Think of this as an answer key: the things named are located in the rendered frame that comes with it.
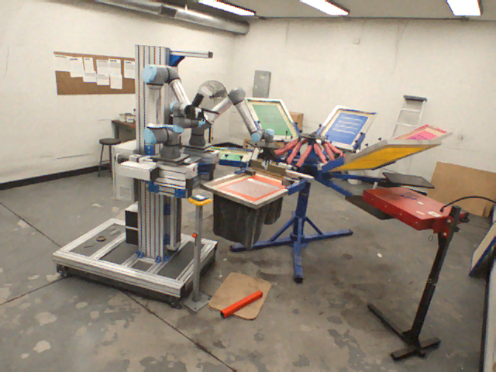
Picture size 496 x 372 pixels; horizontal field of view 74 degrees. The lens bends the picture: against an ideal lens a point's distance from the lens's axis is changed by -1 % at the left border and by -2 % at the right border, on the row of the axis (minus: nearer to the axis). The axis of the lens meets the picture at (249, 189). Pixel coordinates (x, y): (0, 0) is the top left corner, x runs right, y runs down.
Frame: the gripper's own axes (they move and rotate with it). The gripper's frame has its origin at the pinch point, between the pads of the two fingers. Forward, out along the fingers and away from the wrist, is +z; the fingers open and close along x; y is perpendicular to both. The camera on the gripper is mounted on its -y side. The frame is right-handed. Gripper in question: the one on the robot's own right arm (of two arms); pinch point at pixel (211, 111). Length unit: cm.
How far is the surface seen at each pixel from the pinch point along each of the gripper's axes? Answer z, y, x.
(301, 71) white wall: -263, -96, -487
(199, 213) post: -31, 80, -34
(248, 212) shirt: -8, 75, -65
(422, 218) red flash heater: 108, 43, -103
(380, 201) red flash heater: 74, 44, -118
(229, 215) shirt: -26, 84, -64
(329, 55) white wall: -205, -132, -487
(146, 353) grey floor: -11, 171, 15
